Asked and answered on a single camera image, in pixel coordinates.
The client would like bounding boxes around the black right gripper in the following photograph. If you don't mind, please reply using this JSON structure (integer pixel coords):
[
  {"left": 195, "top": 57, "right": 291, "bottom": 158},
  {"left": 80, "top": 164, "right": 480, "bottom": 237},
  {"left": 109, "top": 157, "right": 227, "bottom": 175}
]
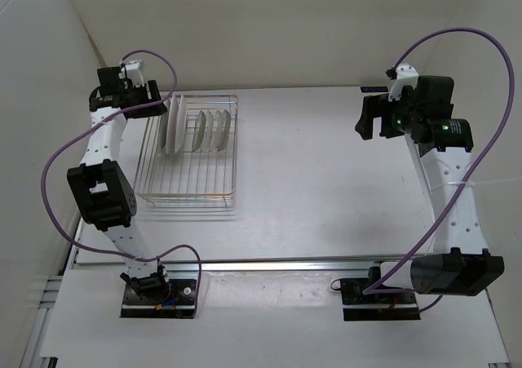
[{"left": 355, "top": 88, "right": 423, "bottom": 140}]

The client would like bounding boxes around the green band ceramic plate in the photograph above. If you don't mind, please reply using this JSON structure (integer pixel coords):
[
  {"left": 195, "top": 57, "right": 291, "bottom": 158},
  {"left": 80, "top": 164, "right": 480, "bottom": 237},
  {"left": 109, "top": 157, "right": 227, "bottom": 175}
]
[{"left": 165, "top": 95, "right": 179, "bottom": 154}]

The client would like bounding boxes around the orange sunburst ceramic plate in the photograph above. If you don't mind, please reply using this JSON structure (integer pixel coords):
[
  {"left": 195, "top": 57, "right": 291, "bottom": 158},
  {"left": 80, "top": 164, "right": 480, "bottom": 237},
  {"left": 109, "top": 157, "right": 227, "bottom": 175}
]
[{"left": 158, "top": 101, "right": 170, "bottom": 151}]

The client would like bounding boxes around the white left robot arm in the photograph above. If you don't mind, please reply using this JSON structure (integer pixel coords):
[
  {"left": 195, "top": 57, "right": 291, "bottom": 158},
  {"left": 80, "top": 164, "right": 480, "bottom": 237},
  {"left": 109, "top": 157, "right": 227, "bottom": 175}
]
[{"left": 67, "top": 60, "right": 171, "bottom": 303}]

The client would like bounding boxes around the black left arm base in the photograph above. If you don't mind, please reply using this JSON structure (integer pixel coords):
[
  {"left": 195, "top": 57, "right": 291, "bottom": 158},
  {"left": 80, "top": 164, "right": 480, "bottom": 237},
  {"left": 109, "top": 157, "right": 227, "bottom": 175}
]
[{"left": 120, "top": 273, "right": 201, "bottom": 319}]

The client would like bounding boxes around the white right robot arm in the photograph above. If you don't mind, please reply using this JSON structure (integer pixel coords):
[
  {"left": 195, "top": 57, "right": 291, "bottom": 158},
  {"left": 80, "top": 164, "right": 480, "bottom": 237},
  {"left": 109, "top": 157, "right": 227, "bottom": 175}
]
[{"left": 355, "top": 76, "right": 505, "bottom": 303}]

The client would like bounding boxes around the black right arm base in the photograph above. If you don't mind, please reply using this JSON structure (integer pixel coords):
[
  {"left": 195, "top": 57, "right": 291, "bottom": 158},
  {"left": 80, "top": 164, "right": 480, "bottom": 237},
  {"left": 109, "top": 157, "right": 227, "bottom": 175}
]
[{"left": 330, "top": 265, "right": 420, "bottom": 321}]

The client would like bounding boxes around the dark blue label sticker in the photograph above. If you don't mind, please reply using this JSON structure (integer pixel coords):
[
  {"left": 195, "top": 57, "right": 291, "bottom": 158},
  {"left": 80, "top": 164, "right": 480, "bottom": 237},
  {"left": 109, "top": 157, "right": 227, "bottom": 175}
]
[{"left": 360, "top": 86, "right": 388, "bottom": 93}]

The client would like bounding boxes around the green rim dotted plate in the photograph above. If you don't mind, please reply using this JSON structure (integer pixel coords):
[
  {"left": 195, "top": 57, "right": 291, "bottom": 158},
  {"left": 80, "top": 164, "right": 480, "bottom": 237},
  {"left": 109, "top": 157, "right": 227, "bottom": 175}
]
[{"left": 175, "top": 95, "right": 188, "bottom": 153}]

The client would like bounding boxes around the clear glass plate front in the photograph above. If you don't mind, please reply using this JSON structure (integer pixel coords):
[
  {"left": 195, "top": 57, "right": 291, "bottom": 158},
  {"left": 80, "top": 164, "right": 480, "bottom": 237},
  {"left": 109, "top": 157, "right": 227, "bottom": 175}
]
[{"left": 192, "top": 110, "right": 206, "bottom": 152}]

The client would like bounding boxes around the clear glass plate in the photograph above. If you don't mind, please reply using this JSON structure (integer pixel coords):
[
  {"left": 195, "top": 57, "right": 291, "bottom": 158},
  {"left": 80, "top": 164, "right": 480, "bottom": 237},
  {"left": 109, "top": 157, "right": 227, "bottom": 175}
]
[
  {"left": 201, "top": 110, "right": 215, "bottom": 152},
  {"left": 215, "top": 110, "right": 232, "bottom": 151},
  {"left": 192, "top": 110, "right": 206, "bottom": 152}
]

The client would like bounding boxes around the clear glass plate middle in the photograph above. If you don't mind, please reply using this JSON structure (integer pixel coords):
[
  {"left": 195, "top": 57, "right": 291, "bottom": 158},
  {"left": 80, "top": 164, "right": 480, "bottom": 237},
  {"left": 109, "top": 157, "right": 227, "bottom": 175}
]
[{"left": 201, "top": 110, "right": 215, "bottom": 152}]

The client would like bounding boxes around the clear glass plate back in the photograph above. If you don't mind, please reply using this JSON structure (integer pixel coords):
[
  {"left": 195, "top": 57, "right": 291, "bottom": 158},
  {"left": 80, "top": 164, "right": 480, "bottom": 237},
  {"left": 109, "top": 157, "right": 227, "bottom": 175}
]
[{"left": 215, "top": 110, "right": 232, "bottom": 151}]

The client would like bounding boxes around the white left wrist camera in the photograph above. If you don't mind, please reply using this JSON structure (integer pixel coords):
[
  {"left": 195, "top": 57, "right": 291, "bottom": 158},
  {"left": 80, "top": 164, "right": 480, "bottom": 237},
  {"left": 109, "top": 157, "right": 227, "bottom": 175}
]
[{"left": 119, "top": 60, "right": 144, "bottom": 87}]

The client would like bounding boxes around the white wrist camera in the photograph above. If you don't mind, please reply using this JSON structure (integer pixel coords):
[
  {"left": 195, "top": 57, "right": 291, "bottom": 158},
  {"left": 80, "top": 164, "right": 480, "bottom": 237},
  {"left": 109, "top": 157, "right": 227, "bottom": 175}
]
[
  {"left": 119, "top": 60, "right": 144, "bottom": 87},
  {"left": 386, "top": 64, "right": 419, "bottom": 102}
]

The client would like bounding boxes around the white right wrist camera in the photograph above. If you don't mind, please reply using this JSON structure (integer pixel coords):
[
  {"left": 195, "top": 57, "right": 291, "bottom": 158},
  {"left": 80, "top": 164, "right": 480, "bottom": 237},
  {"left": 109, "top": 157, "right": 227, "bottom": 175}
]
[{"left": 386, "top": 64, "right": 419, "bottom": 102}]

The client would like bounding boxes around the silver wire dish rack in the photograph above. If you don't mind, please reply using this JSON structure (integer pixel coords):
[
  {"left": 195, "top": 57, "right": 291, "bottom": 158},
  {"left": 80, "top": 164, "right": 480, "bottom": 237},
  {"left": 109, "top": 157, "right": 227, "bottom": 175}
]
[{"left": 134, "top": 94, "right": 239, "bottom": 208}]

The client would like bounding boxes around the white cable tie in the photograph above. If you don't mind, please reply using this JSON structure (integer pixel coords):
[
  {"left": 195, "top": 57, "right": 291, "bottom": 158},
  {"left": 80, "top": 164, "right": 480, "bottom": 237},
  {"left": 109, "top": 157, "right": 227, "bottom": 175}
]
[{"left": 446, "top": 179, "right": 522, "bottom": 189}]

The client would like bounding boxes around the aluminium mounting rail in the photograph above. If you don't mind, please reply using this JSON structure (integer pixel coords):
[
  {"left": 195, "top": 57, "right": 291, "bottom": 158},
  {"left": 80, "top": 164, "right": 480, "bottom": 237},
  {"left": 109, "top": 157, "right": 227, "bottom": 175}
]
[{"left": 71, "top": 258, "right": 374, "bottom": 273}]

